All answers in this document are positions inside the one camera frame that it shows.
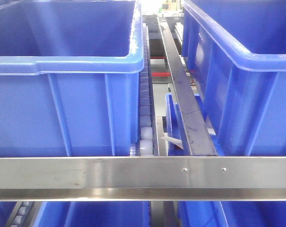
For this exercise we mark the white roller track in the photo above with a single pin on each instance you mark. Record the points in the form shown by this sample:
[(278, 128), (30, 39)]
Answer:
[(146, 144)]

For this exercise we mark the blue target bin left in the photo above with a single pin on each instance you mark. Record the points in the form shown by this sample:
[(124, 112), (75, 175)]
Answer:
[(69, 77)]

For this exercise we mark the steel front shelf rail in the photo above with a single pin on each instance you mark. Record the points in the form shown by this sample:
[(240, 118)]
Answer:
[(143, 178)]

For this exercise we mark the blue target bin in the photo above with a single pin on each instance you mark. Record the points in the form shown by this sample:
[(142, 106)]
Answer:
[(69, 77), (236, 52)]

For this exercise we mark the lower blue bin between rails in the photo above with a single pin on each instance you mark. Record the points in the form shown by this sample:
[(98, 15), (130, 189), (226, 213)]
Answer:
[(175, 130)]

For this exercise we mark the steel divider rail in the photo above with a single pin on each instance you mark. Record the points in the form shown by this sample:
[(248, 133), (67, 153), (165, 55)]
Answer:
[(197, 139)]

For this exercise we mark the blue target bin right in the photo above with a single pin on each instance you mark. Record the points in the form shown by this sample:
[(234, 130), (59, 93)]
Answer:
[(236, 52)]

